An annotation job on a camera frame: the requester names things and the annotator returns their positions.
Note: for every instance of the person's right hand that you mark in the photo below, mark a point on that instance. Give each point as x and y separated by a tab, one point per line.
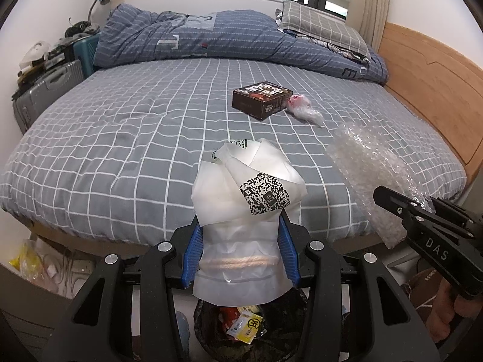
445	316

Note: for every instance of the clear bubble wrap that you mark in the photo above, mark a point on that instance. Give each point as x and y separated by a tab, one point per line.
369	169

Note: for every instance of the grey checked pillow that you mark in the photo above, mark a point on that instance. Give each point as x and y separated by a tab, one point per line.
324	26

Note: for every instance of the blue striped duvet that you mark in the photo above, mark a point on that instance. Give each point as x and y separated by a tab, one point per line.
245	34

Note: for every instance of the clear plastic wrapper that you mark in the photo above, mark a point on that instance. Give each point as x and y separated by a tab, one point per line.
305	113

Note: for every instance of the brown chocolate box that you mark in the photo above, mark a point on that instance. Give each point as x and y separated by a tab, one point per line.
260	100

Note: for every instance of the grey board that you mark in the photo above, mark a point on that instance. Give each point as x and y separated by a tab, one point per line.
22	309

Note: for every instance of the wooden headboard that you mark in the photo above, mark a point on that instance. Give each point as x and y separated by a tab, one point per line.
434	83

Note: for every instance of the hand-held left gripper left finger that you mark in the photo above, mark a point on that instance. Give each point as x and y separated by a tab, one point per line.
192	256

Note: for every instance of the white power strip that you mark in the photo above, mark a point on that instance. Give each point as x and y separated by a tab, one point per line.
81	269

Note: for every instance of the yellow snack packet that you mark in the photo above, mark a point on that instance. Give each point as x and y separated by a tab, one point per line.
249	326

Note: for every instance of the teal suitcase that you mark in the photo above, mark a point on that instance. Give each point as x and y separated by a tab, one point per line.
85	54

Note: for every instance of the grey suitcase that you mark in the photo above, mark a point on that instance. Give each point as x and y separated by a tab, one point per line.
49	86

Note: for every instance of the pile of dark items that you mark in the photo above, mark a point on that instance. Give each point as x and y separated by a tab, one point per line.
77	28

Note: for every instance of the yellow plastic bag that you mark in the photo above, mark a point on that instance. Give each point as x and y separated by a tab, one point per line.
24	260

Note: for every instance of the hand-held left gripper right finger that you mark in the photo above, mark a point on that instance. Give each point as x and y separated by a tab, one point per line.
288	252

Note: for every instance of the bin with black bag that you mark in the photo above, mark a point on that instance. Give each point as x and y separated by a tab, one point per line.
211	328

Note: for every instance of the red plastic wrapper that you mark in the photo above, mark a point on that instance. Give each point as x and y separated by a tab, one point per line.
228	315

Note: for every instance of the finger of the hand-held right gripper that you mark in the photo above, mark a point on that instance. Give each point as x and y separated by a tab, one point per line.
452	211
396	205

